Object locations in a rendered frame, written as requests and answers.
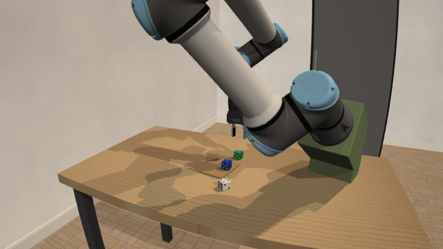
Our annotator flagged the green die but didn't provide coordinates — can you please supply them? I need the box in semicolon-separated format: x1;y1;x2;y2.
234;150;244;160

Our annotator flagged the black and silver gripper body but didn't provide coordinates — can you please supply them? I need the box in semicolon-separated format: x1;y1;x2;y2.
226;98;244;125

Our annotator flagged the blue die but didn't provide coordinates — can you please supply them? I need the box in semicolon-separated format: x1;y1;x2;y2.
221;159;232;170

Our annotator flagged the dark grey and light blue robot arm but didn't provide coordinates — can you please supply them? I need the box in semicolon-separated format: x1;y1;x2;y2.
132;0;354;157

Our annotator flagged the white die with black pips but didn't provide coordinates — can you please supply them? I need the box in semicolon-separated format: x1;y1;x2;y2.
218;178;231;191

